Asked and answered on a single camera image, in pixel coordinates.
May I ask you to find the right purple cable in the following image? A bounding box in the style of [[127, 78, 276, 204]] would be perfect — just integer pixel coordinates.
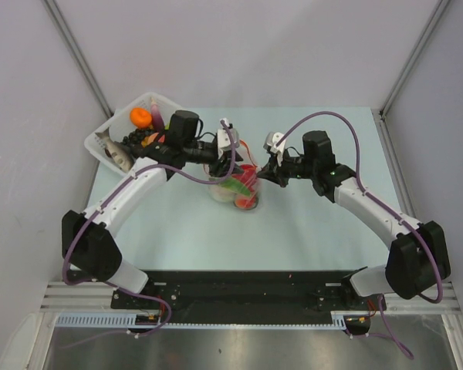
[[275, 110, 444, 360]]

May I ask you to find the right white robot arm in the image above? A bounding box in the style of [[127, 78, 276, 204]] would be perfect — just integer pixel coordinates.
[[258, 131, 451, 309]]

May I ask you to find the orange tangerine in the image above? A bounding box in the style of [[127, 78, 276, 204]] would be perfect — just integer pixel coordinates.
[[130, 107, 153, 129]]

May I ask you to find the white plastic basket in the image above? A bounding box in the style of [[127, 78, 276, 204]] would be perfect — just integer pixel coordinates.
[[84, 92, 183, 177]]

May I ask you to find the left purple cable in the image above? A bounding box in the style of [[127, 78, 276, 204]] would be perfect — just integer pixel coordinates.
[[63, 122, 238, 348]]

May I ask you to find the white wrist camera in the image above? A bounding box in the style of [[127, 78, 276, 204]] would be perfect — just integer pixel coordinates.
[[216, 118, 240, 156], [263, 132, 286, 166]]

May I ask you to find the grey toy fish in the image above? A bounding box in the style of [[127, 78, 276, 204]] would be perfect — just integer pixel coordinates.
[[95, 129, 134, 173]]

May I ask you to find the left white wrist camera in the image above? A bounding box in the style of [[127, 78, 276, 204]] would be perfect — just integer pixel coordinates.
[[216, 118, 240, 156]]

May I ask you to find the dark grape bunch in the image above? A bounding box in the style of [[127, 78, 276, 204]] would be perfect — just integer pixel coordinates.
[[122, 129, 155, 147]]

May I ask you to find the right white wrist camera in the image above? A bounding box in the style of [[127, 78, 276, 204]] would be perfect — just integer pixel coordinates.
[[263, 132, 286, 166]]

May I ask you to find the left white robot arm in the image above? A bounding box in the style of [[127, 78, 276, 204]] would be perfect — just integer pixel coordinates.
[[62, 109, 240, 308]]

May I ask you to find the orange carrot piece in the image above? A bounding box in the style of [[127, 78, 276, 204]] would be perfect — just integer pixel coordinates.
[[141, 133, 165, 147]]

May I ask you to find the clear orange zip top bag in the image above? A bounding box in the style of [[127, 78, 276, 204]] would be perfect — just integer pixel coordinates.
[[208, 140, 260, 211]]

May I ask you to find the white slotted cable duct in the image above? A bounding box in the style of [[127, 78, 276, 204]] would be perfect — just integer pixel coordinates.
[[56, 312, 346, 331]]

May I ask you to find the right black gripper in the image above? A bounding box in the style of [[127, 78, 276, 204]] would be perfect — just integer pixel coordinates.
[[257, 148, 316, 189]]

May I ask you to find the red watermelon slice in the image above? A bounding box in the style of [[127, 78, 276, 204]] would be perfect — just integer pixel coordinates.
[[219, 164, 258, 197]]

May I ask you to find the purple cable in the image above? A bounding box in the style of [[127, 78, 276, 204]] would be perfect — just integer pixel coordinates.
[[63, 122, 238, 348], [275, 110, 444, 360]]

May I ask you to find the pink ice cream cone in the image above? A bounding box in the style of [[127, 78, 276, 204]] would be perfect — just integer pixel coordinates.
[[150, 98, 165, 132]]

